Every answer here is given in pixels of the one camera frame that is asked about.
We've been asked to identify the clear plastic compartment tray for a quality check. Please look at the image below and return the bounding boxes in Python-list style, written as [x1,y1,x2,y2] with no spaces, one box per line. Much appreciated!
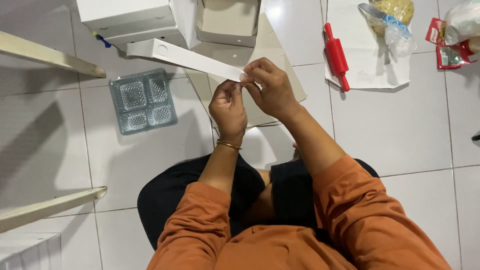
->
[108,68,179,136]

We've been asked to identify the knife with blue handle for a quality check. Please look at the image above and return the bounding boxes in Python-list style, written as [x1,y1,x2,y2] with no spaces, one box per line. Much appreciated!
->
[358,3,412,39]

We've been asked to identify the red rolling pin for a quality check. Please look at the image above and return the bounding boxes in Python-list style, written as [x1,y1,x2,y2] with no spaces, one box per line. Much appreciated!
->
[323,22,351,92]

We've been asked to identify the person's left hand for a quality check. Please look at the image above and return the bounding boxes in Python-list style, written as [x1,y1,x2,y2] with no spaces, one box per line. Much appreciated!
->
[208,79,248,142]

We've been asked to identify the stack of closed white boxes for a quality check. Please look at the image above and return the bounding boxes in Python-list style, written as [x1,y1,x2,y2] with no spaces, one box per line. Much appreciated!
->
[76,0,190,52]

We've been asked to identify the red food packet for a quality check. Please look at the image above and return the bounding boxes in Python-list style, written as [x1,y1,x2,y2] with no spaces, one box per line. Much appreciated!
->
[425,17,478,70]

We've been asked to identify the person's black trousers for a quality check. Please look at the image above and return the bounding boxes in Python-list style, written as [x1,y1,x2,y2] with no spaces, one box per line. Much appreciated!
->
[137,152,380,251]

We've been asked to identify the gold bracelet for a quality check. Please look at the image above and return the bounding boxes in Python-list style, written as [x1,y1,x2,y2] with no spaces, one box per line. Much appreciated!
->
[216,139,243,151]

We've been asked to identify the flat cardboard box sheets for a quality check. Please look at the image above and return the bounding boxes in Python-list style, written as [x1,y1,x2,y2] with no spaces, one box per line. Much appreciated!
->
[183,13,308,129]

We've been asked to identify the white paper sheet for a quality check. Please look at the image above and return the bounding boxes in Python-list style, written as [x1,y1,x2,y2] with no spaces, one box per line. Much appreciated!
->
[324,0,413,90]

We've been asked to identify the white plastic bag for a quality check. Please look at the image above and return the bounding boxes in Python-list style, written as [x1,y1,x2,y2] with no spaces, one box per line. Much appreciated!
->
[444,0,480,47]

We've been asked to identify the person's right hand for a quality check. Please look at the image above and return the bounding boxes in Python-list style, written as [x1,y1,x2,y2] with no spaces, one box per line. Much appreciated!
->
[240,57,301,121]

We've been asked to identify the open white cardboard box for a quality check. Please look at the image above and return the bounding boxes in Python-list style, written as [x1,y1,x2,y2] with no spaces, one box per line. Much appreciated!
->
[194,0,262,48]

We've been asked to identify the person's orange shirt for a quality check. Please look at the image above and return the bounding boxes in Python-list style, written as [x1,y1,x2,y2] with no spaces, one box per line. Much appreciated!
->
[146,154,454,270]

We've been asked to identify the white plastic container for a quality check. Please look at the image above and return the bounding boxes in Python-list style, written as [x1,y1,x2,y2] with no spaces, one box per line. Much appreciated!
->
[0,232,63,270]

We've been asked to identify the blue and yellow pen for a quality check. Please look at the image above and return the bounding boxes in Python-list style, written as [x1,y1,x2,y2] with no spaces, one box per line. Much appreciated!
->
[92,31,112,49]

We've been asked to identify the white cardboard box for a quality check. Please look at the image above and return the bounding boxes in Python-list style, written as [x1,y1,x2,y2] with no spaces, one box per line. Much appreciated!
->
[194,0,262,48]
[126,38,248,83]

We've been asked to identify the clear plastic bag of dough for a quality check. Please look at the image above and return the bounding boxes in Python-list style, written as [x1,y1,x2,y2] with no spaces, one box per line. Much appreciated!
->
[358,0,418,59]

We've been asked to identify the cream furniture leg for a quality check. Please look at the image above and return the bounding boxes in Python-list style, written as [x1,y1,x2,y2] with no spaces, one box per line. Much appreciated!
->
[0,30,107,79]
[0,186,108,234]

